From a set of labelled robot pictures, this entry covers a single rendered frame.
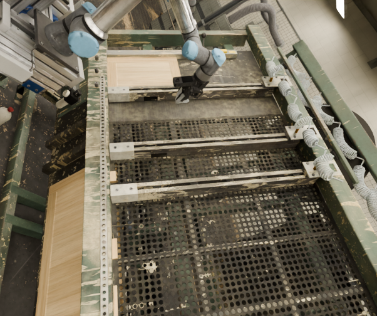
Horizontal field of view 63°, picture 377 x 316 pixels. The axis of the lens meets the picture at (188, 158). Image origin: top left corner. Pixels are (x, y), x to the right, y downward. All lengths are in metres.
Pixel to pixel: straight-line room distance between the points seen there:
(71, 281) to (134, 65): 1.40
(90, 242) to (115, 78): 1.13
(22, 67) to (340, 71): 6.65
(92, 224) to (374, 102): 6.29
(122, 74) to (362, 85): 5.78
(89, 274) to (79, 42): 0.91
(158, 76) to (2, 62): 1.04
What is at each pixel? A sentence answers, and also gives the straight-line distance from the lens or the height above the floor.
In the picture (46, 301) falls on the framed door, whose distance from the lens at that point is 1.90.
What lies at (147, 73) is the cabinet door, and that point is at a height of 1.10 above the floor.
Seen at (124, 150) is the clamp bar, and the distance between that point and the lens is 1.62.
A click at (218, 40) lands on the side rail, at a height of 1.58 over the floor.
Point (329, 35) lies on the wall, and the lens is 7.95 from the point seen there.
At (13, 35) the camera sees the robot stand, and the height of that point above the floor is 0.97.
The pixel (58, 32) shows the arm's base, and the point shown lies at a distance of 1.50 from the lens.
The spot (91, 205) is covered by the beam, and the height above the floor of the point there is 0.84.
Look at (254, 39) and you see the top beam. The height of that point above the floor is 1.83.
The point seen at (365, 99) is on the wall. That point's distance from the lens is 7.09.
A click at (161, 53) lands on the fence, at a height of 1.21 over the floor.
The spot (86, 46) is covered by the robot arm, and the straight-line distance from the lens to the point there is 1.33.
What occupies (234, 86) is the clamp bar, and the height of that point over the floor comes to 1.58.
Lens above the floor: 1.75
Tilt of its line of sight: 18 degrees down
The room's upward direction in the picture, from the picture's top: 64 degrees clockwise
